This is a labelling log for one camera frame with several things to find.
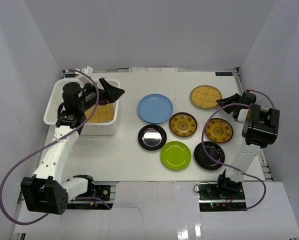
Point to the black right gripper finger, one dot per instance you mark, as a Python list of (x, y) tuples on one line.
[(229, 101), (234, 110)]

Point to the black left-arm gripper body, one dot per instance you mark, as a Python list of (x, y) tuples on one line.
[(102, 92)]

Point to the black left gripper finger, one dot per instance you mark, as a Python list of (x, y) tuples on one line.
[(114, 93), (106, 86)]

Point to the long woven bamboo tray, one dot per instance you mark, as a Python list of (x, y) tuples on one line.
[(103, 114)]

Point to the yellow patterned plate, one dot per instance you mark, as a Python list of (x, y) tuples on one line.
[(183, 124), (219, 130)]

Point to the round woven bamboo plate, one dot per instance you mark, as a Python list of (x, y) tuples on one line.
[(205, 97)]

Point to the large blue plate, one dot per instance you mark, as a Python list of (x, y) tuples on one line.
[(155, 108)]

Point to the lime green plate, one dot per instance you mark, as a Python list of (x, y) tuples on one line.
[(175, 155)]

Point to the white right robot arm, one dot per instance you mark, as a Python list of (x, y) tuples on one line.
[(260, 130)]

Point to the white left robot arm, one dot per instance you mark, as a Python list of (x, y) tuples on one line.
[(44, 191)]

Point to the white plastic bin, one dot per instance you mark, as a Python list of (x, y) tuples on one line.
[(54, 116)]

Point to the dark blue left label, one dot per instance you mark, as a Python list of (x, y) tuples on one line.
[(70, 75)]

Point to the dark blue corner label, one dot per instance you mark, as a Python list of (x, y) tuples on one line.
[(223, 74)]

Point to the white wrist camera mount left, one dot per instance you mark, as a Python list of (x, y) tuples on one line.
[(86, 71)]

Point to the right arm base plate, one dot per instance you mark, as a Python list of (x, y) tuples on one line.
[(211, 200)]

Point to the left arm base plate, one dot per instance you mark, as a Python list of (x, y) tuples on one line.
[(102, 198)]

